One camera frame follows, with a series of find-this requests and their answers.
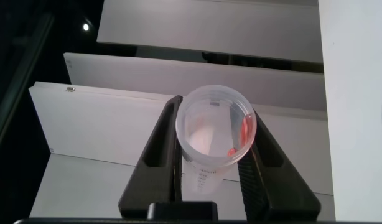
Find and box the white partition panel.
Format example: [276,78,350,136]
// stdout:
[96,0,324,64]
[28,52,335,219]

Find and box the red liquid test tube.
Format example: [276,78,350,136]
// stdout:
[175,84,258,195]

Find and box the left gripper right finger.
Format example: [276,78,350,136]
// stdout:
[236,109,322,222]

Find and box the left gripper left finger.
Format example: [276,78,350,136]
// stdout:
[118,94,184,219]

